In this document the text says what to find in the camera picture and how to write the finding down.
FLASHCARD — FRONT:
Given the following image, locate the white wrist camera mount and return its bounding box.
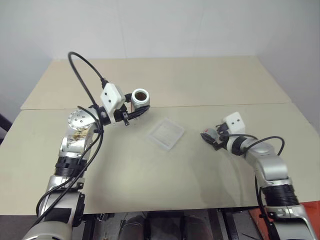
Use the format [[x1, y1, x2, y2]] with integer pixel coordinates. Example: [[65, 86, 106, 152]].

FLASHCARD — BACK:
[[223, 112, 247, 136], [99, 82, 126, 124]]

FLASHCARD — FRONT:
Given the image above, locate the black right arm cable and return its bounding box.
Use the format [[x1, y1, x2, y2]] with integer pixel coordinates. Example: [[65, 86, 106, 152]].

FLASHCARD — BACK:
[[219, 133, 286, 240]]

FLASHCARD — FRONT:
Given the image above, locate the dark rounded shape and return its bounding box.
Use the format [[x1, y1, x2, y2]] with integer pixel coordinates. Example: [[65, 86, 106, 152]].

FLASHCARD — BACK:
[[117, 212, 149, 240]]

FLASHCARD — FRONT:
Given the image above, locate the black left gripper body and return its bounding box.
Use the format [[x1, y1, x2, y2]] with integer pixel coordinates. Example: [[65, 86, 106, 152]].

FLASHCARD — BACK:
[[113, 104, 131, 127]]

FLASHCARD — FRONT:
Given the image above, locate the black slanted furniture piece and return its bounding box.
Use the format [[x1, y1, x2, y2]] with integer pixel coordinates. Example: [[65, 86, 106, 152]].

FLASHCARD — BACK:
[[0, 113, 13, 146]]

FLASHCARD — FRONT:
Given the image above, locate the white jar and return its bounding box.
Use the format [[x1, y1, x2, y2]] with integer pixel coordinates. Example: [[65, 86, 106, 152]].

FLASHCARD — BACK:
[[130, 88, 151, 111]]

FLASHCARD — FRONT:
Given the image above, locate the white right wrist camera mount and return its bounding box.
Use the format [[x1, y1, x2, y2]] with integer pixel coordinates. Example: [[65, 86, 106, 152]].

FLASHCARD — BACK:
[[223, 112, 247, 136]]

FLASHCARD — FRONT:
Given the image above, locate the grey jar lid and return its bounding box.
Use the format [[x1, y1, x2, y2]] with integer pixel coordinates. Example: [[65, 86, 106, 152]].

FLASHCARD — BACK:
[[201, 126, 221, 141]]

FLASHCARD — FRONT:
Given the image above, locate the black metal table frame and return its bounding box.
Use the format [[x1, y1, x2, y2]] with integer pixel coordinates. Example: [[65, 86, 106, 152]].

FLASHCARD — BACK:
[[82, 207, 253, 240]]

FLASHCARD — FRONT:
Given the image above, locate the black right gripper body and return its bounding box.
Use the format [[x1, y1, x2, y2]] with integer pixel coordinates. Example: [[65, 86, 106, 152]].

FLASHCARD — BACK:
[[214, 133, 230, 151]]

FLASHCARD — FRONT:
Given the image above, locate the clear square plastic lid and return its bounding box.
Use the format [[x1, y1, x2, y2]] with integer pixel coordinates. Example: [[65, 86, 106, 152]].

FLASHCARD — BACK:
[[144, 118, 186, 152]]

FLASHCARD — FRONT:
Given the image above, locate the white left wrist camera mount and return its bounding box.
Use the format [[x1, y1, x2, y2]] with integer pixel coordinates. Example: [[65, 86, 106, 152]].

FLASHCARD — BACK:
[[99, 82, 126, 124]]

